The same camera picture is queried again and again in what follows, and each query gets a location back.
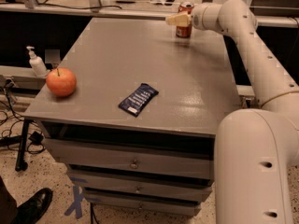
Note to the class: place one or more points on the bottom grey drawer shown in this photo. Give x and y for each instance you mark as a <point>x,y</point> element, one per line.
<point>157,206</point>

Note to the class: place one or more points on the grey drawer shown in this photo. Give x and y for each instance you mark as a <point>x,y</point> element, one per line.
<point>127,159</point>
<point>139,186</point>
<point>157,206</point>

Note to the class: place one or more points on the middle grey drawer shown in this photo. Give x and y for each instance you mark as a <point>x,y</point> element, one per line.
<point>139,186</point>

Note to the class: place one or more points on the dark blue snack packet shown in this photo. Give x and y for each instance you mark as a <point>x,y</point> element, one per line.
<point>138,99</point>

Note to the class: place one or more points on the white pump dispenser bottle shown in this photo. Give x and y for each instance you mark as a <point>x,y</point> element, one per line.
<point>36,63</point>

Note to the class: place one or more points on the top grey drawer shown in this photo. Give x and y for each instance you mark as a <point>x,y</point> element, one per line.
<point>127,159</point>

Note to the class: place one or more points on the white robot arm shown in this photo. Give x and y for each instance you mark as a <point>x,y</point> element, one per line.
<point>254,148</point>

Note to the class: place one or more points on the grey drawer cabinet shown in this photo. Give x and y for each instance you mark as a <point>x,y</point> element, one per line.
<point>110,59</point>

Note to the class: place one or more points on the black table leg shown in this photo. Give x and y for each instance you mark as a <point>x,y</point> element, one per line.
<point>21,164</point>

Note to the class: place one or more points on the red coke can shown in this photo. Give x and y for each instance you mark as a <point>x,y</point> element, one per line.
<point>184,29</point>

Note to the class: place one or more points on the blue tape mark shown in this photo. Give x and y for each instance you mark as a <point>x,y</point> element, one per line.
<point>78,206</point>

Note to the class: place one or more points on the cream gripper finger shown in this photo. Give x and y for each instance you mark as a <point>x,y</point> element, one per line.
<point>182,19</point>

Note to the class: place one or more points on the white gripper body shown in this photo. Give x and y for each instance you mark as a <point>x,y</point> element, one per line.
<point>197,19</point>

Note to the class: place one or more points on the red apple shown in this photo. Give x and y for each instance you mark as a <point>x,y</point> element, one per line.
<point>61,82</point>

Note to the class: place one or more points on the black leather shoe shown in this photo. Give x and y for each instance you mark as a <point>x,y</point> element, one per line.
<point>34,208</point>

